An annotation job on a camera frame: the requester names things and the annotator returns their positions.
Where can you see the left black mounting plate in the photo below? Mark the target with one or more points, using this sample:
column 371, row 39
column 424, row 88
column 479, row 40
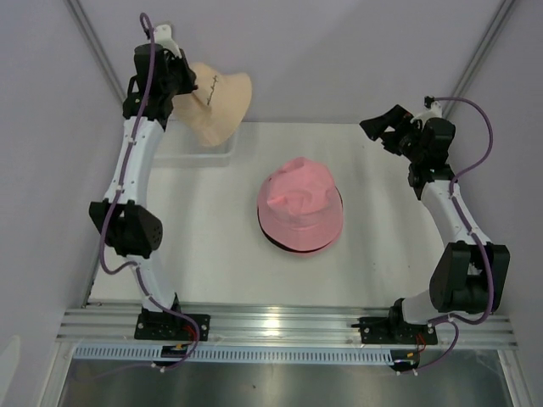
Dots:
column 161, row 326

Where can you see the black bucket hat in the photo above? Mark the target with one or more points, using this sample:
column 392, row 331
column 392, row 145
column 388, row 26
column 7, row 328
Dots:
column 283, row 247

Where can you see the white slotted cable duct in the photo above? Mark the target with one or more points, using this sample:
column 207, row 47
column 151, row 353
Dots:
column 236, row 354

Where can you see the white plastic basket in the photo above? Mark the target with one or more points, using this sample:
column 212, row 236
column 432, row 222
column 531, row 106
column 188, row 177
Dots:
column 180, row 148

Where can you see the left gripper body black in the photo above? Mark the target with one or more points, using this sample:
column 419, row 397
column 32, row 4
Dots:
column 180, row 80

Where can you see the black mounting plate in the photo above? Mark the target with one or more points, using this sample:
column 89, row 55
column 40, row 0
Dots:
column 380, row 330
column 161, row 326

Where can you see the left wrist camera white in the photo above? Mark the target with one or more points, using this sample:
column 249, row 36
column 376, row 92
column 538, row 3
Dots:
column 163, row 35

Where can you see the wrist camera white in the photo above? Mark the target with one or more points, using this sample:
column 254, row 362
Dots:
column 432, row 109
column 163, row 35

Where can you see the left corner aluminium profile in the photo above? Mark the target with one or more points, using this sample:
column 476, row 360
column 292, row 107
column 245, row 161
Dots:
column 90, row 36

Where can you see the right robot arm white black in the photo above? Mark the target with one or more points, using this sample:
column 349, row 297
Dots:
column 468, row 282

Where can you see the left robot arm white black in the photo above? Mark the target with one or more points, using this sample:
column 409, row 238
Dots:
column 122, row 218

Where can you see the cream bucket hat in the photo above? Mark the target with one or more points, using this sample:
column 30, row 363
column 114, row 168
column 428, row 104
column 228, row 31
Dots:
column 214, row 111

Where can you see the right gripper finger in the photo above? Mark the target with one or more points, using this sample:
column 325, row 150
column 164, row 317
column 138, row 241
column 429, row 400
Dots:
column 376, row 127
column 396, row 116

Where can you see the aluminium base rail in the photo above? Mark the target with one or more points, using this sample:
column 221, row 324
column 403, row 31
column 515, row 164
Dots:
column 111, row 320

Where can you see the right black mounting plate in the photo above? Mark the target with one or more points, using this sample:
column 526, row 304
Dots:
column 380, row 330

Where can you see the right corner aluminium profile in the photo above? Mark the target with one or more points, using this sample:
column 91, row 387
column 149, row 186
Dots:
column 484, row 46

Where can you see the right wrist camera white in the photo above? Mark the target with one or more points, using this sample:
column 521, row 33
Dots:
column 432, row 109

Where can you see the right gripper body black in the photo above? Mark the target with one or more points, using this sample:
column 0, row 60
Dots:
column 405, row 141

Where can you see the corner aluminium profile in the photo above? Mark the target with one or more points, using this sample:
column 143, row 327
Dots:
column 90, row 36
column 484, row 46

